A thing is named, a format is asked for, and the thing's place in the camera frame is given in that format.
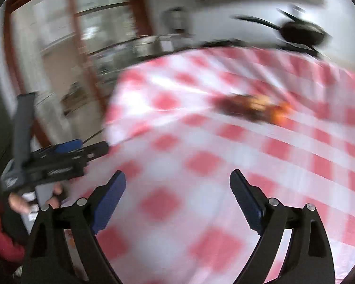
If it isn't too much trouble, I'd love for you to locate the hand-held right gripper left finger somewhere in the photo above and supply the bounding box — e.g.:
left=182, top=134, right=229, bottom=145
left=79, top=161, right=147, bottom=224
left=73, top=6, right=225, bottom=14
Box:
left=22, top=170, right=127, bottom=284

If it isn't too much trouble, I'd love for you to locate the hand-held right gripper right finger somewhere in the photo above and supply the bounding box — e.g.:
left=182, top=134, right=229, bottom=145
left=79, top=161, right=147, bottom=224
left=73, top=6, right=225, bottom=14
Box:
left=229, top=169, right=335, bottom=284

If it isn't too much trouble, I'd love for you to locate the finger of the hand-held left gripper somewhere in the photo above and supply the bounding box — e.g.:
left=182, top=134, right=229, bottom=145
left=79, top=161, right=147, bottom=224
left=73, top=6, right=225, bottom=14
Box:
left=77, top=141, right=109, bottom=163
left=32, top=139, right=83, bottom=158

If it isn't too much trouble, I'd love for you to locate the person's left forearm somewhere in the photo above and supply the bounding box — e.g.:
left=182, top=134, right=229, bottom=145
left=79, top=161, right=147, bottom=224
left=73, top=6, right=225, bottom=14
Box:
left=0, top=207, right=28, bottom=263

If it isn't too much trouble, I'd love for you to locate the person's left hand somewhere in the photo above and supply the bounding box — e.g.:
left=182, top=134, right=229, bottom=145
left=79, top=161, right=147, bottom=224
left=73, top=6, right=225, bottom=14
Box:
left=9, top=182, right=68, bottom=214

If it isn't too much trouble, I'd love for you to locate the grey upright bar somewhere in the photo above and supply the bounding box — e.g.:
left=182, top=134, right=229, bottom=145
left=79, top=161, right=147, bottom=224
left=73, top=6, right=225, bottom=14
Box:
left=13, top=92, right=36, bottom=163

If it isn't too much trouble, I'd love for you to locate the red white checked tablecloth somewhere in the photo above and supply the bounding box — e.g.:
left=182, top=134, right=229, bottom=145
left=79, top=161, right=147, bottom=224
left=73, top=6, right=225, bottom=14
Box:
left=102, top=47, right=355, bottom=284

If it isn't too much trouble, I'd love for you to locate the black frying pan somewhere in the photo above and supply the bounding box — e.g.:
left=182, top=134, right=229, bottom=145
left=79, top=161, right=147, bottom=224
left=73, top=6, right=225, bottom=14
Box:
left=234, top=7, right=333, bottom=57

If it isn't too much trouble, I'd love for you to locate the brown wooden door frame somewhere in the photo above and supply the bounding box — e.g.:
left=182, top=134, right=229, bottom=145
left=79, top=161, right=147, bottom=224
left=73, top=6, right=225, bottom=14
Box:
left=4, top=0, right=155, bottom=146

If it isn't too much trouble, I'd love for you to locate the metal rail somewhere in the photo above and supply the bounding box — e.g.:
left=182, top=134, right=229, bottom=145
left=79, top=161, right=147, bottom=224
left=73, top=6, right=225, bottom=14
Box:
left=88, top=34, right=196, bottom=58

